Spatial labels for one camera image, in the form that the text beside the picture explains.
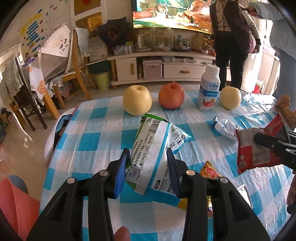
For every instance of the yellow pear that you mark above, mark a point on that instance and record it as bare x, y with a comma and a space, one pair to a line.
137, 100
230, 97

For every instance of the person's right hand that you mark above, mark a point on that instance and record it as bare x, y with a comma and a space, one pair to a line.
291, 195

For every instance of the green white snack bag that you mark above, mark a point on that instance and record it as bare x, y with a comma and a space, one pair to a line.
148, 170

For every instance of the person in white jacket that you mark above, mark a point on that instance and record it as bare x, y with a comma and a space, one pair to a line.
282, 40

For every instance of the red snack wrapper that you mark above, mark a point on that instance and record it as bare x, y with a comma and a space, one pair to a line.
251, 155

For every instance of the yellow snack wrapper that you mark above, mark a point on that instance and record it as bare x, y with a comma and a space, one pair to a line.
208, 172

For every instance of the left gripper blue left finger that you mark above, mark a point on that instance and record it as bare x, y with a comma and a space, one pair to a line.
122, 164

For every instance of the pink trash bucket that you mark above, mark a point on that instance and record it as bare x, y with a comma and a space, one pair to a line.
19, 211

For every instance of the yellow pear right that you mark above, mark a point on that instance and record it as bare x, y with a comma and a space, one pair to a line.
230, 97

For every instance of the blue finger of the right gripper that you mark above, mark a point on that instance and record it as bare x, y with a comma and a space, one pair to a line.
269, 142

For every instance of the green waste bin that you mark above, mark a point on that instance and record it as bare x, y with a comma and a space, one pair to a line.
102, 80

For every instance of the dark wooden chair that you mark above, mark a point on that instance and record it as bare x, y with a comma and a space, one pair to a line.
15, 92

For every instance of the person's left hand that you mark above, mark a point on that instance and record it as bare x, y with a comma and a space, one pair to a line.
122, 234

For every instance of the electric kettle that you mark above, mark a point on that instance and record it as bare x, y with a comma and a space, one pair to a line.
142, 43

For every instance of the white yogurt drink bottle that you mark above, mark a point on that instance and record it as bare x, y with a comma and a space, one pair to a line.
209, 88

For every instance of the yellow pear left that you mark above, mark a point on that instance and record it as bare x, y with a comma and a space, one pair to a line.
137, 100

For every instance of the red apple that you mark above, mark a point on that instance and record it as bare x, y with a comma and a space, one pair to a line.
171, 96

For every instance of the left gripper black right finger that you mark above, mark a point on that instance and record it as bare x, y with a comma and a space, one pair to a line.
177, 169

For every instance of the dark flower bouquet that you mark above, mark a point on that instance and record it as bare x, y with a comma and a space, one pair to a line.
113, 33

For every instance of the blue checkered tablecloth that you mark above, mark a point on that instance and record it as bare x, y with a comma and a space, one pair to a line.
99, 130

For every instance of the white tv cabinet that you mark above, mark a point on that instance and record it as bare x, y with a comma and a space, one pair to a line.
158, 66

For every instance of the crushed white yogurt bottle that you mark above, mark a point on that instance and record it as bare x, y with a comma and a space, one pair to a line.
225, 127

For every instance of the brown bag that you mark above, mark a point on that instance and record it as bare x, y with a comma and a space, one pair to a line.
282, 106

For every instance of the person in dark vest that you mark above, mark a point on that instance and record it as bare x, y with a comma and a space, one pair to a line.
235, 36

